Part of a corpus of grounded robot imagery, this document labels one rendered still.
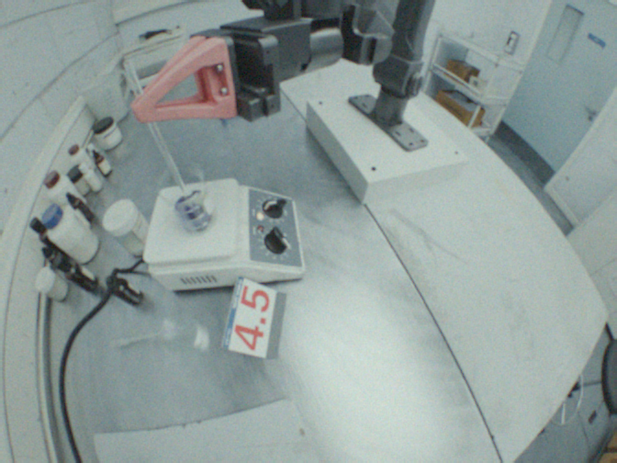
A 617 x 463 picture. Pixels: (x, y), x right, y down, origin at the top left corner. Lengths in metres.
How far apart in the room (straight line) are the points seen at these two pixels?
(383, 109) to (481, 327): 0.42
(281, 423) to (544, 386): 0.42
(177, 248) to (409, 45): 0.44
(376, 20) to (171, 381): 0.50
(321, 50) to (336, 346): 0.33
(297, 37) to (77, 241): 0.44
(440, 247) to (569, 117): 2.69
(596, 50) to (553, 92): 0.66
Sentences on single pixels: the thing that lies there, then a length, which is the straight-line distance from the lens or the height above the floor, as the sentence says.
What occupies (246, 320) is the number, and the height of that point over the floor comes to 0.93.
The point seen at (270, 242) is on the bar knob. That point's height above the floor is 0.96.
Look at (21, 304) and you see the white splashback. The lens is 0.54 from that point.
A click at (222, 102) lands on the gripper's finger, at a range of 0.21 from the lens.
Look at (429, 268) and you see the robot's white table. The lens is 0.41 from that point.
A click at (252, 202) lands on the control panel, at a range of 0.35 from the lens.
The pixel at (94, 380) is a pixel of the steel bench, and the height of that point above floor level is 0.90.
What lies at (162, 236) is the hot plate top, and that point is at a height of 0.99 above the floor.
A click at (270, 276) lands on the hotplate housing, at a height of 0.93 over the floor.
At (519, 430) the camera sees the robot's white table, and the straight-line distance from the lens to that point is 0.48.
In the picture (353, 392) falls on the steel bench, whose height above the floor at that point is 0.90.
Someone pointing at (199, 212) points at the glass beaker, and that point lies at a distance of 0.27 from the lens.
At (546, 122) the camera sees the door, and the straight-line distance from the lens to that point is 3.08.
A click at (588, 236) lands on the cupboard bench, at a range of 2.54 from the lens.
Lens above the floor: 1.22
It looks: 56 degrees down
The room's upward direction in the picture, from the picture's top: 3 degrees clockwise
